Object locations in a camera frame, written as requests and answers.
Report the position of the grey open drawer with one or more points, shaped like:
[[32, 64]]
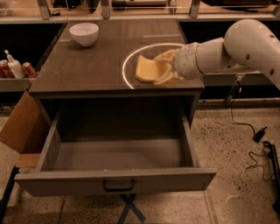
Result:
[[149, 143]]

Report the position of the white pump bottle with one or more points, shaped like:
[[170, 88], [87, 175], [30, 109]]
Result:
[[15, 66]]

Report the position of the yellow sponge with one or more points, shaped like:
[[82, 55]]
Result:
[[148, 70]]

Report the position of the white ceramic bowl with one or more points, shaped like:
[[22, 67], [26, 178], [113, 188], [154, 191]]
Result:
[[84, 34]]

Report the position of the red can right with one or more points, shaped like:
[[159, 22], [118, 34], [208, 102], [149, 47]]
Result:
[[29, 70]]

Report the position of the brown cardboard box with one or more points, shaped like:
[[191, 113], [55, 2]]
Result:
[[26, 129]]

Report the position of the red can left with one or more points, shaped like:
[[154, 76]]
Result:
[[5, 68]]

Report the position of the black drawer handle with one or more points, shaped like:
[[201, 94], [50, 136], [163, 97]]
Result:
[[118, 187]]

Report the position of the black power adapter with cable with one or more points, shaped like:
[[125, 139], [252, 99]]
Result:
[[257, 138]]

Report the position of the grey cabinet with dark top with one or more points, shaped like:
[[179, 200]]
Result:
[[72, 71]]

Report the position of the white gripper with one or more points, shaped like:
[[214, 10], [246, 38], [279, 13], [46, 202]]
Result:
[[185, 61]]

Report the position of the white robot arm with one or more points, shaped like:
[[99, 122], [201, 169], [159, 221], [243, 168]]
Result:
[[248, 46]]

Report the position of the red can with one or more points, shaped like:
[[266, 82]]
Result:
[[5, 68], [29, 70]]

